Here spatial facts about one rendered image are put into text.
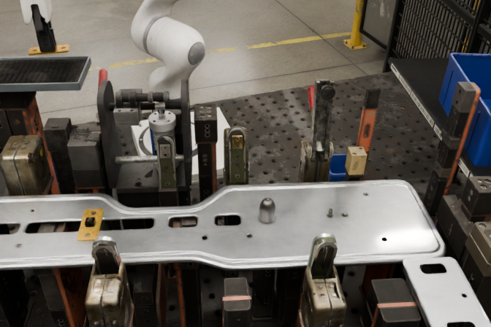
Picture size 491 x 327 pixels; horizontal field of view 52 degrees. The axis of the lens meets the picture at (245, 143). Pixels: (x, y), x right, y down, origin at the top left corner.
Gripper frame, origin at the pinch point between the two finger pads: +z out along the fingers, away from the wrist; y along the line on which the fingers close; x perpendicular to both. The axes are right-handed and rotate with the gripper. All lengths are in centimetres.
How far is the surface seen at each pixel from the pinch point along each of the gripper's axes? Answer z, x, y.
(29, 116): 17.5, -7.2, 2.0
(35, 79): 7.7, -3.7, 3.0
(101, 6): 126, -5, -378
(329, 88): 2, 54, 30
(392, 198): 24, 67, 41
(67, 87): 8.0, 3.3, 7.7
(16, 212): 23.5, -8.3, 28.3
